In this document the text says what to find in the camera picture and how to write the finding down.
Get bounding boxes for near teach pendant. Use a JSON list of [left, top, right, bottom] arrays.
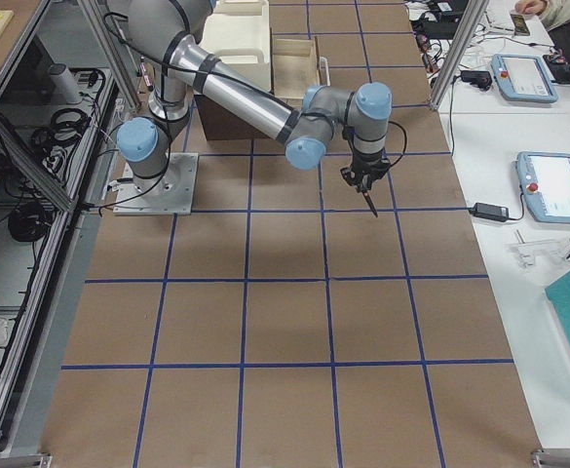
[[515, 151, 570, 224]]

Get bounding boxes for aluminium frame post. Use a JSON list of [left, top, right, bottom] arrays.
[[429, 0, 488, 111]]

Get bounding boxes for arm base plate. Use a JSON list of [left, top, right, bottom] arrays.
[[113, 152, 199, 215]]

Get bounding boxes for person at desk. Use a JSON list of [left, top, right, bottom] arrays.
[[514, 0, 570, 61]]

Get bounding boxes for clear acrylic parts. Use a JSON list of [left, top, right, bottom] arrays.
[[508, 230, 570, 269]]

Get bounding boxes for smartphone on desk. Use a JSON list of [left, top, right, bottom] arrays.
[[510, 14, 530, 36]]

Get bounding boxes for teach pendant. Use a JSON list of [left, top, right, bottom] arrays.
[[490, 54, 558, 103], [515, 151, 570, 224]]

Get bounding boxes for grey cylinder speaker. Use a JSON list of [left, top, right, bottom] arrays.
[[48, 63, 82, 104]]

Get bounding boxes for far black power adapter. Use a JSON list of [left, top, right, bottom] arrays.
[[460, 70, 492, 91]]

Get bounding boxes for grey orange scissors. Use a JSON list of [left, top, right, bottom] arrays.
[[361, 189, 378, 217]]

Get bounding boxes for white drawer handle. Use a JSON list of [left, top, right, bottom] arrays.
[[319, 56, 331, 86]]

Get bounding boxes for black power adapter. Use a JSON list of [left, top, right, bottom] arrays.
[[460, 70, 492, 91], [469, 202, 510, 222]]

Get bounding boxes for far teach pendant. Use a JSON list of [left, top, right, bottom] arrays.
[[490, 54, 558, 103]]

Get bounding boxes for dark brown drawer cabinet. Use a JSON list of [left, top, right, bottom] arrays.
[[194, 94, 270, 141]]

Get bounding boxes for open wooden drawer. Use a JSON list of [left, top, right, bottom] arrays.
[[272, 37, 322, 108]]

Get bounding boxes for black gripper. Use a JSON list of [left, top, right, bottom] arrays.
[[340, 151, 392, 193]]

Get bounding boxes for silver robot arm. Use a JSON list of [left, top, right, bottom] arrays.
[[109, 1, 393, 194]]

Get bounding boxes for near black power adapter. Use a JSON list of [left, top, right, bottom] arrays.
[[469, 202, 510, 222]]

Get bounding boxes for white plastic tray box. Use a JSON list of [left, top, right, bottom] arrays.
[[200, 1, 273, 92]]

